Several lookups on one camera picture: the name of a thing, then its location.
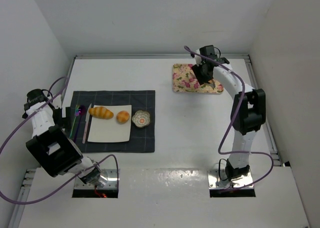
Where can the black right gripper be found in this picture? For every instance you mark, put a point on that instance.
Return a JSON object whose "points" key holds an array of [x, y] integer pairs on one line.
{"points": [[205, 76]]}

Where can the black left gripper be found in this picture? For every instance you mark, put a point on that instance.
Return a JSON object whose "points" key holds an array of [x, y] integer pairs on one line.
{"points": [[66, 116]]}

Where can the long striped bread roll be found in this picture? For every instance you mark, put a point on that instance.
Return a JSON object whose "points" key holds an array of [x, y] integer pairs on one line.
{"points": [[101, 112]]}

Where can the small round bun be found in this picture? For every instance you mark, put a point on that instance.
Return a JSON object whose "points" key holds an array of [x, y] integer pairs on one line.
{"points": [[122, 117]]}

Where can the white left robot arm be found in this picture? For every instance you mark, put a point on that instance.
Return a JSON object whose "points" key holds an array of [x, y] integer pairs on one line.
{"points": [[50, 144]]}

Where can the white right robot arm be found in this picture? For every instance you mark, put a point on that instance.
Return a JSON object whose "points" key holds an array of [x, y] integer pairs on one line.
{"points": [[248, 112]]}

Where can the iridescent green fork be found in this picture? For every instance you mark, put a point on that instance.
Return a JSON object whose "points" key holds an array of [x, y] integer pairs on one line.
{"points": [[76, 113]]}

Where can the floral rectangular tray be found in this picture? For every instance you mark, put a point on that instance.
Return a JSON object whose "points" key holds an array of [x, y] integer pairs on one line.
{"points": [[184, 81]]}

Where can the iridescent purple spoon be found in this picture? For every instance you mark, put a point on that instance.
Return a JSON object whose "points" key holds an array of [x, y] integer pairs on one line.
{"points": [[82, 112]]}

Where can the white square plate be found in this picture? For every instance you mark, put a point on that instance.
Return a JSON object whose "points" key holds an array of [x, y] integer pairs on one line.
{"points": [[110, 130]]}

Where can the small floral sauce dish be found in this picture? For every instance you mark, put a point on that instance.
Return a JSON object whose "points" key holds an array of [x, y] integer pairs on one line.
{"points": [[141, 118]]}

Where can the dark blue checked placemat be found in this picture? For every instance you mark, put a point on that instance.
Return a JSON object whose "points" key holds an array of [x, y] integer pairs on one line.
{"points": [[141, 140]]}

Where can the pink handled knife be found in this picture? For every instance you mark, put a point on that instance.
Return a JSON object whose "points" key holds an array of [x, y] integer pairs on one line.
{"points": [[86, 124]]}

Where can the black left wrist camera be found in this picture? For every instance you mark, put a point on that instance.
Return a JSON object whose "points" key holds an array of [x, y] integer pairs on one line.
{"points": [[33, 97]]}

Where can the aluminium frame rail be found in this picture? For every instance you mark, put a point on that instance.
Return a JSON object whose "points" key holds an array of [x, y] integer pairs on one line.
{"points": [[135, 56]]}

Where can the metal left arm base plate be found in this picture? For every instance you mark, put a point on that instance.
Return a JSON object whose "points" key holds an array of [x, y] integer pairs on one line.
{"points": [[107, 181]]}

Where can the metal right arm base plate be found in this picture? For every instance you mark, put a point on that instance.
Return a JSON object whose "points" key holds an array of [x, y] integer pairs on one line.
{"points": [[217, 180]]}

